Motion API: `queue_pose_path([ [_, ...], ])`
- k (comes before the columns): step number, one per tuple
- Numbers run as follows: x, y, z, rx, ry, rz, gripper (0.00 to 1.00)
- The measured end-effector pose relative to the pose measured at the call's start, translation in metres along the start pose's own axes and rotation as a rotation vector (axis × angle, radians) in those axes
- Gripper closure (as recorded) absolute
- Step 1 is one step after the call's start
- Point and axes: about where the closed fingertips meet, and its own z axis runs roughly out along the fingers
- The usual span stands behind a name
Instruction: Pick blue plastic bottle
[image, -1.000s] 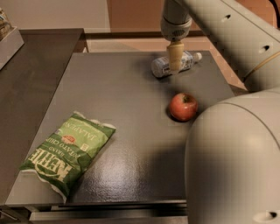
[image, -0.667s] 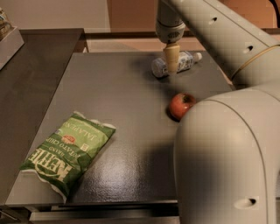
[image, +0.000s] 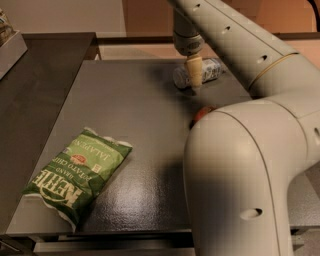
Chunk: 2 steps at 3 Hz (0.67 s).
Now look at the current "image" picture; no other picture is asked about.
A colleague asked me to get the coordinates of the black cable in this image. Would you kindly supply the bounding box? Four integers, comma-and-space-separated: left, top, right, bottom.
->
307, 0, 320, 33

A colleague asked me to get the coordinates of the green jalapeno chips bag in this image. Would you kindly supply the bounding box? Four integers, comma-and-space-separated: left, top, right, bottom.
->
23, 128, 132, 230

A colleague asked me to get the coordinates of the blue plastic water bottle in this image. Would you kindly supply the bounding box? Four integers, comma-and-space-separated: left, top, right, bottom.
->
173, 58, 225, 89

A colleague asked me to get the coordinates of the dark side counter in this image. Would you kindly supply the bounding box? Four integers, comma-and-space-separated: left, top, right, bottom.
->
0, 32, 98, 236

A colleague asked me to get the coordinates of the red apple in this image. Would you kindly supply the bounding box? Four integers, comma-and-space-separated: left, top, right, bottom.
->
193, 106, 215, 123

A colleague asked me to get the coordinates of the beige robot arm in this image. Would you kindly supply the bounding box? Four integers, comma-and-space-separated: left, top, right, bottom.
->
168, 0, 320, 256

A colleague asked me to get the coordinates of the grey box on shelf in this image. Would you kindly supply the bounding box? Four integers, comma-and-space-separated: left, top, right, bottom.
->
0, 9, 29, 81

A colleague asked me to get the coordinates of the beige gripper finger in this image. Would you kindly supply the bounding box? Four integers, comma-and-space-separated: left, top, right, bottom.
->
185, 54, 202, 88

